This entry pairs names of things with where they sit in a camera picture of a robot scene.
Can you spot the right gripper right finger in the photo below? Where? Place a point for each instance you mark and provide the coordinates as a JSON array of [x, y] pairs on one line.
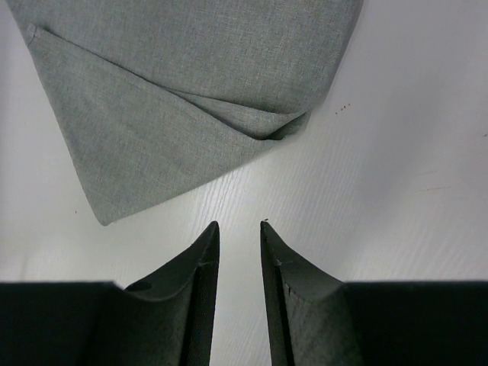
[[309, 320]]

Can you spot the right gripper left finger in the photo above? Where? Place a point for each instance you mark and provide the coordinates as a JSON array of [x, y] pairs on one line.
[[167, 317]]

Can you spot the grey cloth napkin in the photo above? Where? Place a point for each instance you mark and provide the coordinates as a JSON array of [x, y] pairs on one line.
[[156, 98]]

